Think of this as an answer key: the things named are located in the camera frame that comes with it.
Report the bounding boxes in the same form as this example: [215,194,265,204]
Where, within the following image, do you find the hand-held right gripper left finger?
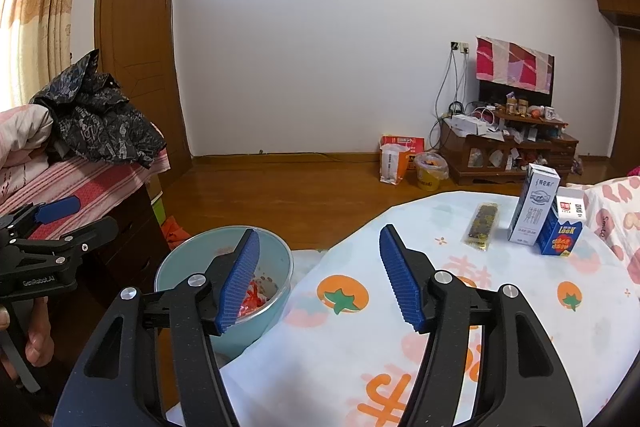
[52,229,261,427]

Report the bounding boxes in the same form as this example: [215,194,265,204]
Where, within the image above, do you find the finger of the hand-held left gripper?
[0,196,82,238]
[10,217,120,259]

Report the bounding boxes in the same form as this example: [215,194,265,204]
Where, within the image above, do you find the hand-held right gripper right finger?
[378,224,583,427]

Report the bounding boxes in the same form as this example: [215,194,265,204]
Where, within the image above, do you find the red wrapper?
[237,279,271,318]

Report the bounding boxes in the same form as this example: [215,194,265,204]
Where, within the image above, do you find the light blue plastic bin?
[155,226,293,358]

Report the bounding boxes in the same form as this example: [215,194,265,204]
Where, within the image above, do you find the person's left hand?
[24,296,56,369]

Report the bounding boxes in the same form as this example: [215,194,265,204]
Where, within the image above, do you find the pink striped bed sheet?
[0,152,171,220]

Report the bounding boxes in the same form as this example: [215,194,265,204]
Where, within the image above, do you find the dark wooden cabinet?
[65,184,171,358]

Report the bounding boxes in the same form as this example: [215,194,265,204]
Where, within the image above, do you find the white printed tablecloth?
[165,191,640,427]

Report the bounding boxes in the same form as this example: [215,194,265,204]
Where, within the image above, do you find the orange cloth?
[165,216,192,253]

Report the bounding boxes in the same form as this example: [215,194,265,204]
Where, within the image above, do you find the pink and white quilt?
[0,104,56,195]

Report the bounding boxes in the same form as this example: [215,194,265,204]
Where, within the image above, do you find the dark flat snack packet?
[462,203,501,252]

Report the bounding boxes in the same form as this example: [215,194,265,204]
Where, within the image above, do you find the black printed plastic bag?
[30,49,166,170]

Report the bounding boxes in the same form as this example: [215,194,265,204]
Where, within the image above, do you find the white and orange bag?
[380,143,412,185]

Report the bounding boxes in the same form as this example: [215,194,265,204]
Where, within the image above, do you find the orange cardboard box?
[380,134,426,164]

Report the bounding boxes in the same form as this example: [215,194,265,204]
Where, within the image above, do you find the brown wooden television stand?
[440,114,580,185]

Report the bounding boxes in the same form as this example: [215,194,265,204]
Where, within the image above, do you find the white milk carton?
[507,164,560,247]

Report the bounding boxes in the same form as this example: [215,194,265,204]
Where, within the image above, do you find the brown wooden door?
[95,0,193,188]

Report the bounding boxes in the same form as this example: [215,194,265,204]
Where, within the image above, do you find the blue milk carton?
[539,187,587,257]

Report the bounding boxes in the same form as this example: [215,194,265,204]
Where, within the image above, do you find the white flat box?
[452,114,493,136]

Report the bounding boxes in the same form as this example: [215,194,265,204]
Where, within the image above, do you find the beige patterned curtain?
[0,0,96,108]

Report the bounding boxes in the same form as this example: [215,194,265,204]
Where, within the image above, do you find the black television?
[476,37,556,108]

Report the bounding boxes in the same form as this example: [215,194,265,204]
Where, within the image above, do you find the heart print blanket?
[582,176,640,293]

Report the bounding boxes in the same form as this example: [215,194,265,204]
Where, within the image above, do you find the red and pink cloth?
[475,36,556,95]

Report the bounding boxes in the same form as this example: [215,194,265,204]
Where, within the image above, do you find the brown wooden wardrobe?
[590,0,640,158]

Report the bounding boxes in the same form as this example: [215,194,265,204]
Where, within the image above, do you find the hanging cables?
[432,52,467,118]

